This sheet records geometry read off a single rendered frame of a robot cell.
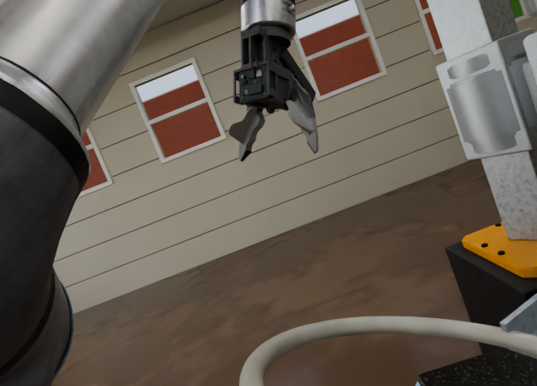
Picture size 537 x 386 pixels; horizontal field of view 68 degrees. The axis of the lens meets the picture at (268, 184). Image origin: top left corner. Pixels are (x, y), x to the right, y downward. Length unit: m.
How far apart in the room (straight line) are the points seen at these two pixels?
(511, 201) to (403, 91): 5.48
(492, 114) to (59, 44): 1.54
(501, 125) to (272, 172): 5.41
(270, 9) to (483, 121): 1.17
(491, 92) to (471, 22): 0.27
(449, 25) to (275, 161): 5.29
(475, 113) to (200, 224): 5.82
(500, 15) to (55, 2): 1.64
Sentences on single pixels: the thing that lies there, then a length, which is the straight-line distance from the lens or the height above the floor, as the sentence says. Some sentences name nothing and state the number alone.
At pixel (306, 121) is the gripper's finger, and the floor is 1.53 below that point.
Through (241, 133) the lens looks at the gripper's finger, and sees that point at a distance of 0.68.
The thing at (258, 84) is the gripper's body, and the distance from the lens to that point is 0.62.
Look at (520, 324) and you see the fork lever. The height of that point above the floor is 1.09.
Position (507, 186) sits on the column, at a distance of 1.83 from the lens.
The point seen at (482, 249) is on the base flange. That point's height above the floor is 0.78.
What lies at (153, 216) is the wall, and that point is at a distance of 7.17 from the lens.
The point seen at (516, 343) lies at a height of 1.08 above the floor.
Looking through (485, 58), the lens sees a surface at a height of 1.51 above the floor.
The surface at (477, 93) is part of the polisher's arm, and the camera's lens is 1.67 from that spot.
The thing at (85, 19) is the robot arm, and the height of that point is 1.63.
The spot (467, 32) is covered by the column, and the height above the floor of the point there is 1.63.
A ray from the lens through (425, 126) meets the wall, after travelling 7.27.
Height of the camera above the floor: 1.51
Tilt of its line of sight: 5 degrees down
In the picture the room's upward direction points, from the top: 22 degrees counter-clockwise
